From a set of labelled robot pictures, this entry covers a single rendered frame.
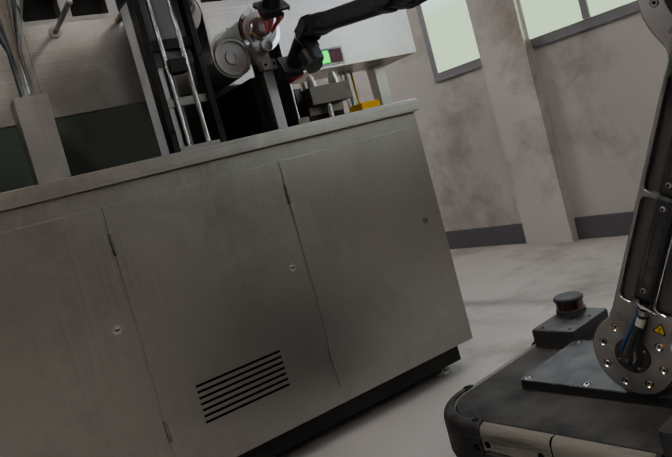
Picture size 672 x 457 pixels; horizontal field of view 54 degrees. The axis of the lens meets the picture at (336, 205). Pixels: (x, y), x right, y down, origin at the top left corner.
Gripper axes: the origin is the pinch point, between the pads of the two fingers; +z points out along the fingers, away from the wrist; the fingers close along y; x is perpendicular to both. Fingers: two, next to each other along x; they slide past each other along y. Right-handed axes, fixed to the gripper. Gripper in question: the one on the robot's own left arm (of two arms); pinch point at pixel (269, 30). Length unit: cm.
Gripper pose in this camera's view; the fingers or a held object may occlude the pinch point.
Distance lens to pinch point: 218.1
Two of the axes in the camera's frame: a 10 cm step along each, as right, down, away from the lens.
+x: -6.0, -6.3, 5.0
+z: -1.4, 6.9, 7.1
